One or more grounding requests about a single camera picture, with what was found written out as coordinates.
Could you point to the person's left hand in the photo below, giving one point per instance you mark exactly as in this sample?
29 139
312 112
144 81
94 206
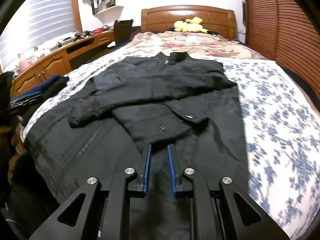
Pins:
20 120

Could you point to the navy folded garment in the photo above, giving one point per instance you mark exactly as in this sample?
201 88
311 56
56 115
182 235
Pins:
47 83

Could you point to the yellow plush toy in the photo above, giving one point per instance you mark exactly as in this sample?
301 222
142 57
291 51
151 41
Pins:
187 26

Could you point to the red basket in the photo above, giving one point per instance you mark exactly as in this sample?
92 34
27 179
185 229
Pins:
97 31

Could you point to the wooden window frame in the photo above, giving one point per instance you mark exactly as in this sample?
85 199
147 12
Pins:
75 10

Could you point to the black zip jacket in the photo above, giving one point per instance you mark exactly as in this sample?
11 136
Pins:
212 130

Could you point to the long wooden desk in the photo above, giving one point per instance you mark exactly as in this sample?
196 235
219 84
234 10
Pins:
52 65

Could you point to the black folded garment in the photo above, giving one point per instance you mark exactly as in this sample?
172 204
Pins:
57 85

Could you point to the wooden louvered wardrobe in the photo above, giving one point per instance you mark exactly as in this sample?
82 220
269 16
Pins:
287 25

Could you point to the grey striped window blind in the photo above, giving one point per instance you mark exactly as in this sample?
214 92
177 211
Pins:
45 12

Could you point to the dark navy bedsheet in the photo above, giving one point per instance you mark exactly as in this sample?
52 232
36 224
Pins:
300 82

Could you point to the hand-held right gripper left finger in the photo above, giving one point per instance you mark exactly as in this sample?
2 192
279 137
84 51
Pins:
148 170

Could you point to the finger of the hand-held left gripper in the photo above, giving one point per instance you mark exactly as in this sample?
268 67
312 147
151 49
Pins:
22 105
27 95

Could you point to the pink vase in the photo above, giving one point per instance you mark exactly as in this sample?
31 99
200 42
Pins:
23 62

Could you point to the red floral quilt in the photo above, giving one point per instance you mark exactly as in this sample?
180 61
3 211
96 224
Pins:
200 45

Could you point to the dark wooden chair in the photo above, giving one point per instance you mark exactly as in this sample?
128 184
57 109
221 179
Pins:
122 30

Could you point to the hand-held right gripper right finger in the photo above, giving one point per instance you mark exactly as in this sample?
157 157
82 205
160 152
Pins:
172 170

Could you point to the wooden bed headboard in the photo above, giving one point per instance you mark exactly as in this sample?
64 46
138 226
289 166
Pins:
162 17

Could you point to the wooden bed with floral bedding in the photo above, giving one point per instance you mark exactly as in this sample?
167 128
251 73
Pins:
275 117

